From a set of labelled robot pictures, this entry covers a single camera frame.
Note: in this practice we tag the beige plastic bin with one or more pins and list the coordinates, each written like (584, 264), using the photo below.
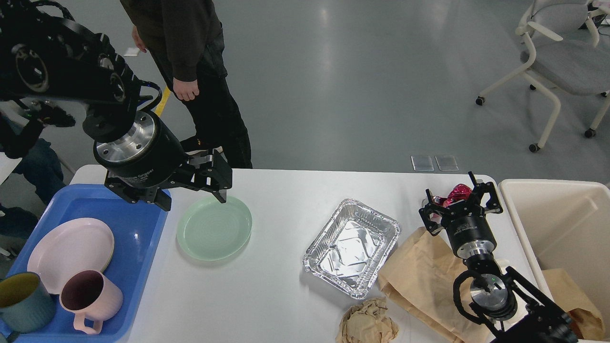
(564, 224)

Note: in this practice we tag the right floor outlet plate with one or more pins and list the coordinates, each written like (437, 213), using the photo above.
(447, 163)

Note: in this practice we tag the dark green mug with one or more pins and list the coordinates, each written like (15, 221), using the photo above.
(25, 304)

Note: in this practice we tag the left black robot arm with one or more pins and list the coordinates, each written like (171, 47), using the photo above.
(55, 58)

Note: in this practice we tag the crumpled brown paper ball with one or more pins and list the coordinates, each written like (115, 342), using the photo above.
(367, 323)

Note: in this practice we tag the standing person's left hand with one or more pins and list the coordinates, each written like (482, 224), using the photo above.
(185, 90)

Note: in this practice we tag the pink mug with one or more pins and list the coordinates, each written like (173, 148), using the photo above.
(92, 298)

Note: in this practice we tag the left floor outlet plate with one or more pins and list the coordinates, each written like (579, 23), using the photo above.
(422, 163)

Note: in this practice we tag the floor outlet plate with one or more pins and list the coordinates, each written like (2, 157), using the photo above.
(447, 163)
(422, 163)

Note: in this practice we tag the standing person in black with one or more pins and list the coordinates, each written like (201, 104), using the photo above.
(185, 40)

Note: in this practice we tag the brown paper bag in bin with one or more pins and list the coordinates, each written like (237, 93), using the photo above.
(586, 319)

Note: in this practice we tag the standing person's right hand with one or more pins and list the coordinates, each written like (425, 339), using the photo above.
(139, 44)

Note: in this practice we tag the green plate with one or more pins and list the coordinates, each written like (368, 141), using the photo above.
(211, 231)

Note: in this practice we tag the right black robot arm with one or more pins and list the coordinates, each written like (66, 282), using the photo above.
(503, 300)

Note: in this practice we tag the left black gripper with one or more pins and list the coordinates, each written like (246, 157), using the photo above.
(140, 164)

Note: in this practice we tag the pink plate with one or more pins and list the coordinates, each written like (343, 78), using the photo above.
(77, 245)

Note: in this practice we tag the aluminium foil tray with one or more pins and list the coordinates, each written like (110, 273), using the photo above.
(350, 250)

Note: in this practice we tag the blue plastic tray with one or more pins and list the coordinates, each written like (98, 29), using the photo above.
(136, 228)

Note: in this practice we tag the white grey office chair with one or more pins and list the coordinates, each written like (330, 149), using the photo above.
(562, 49)

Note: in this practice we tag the red foil wrapper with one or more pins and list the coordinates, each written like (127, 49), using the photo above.
(458, 193)

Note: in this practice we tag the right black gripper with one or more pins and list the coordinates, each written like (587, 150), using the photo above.
(467, 228)

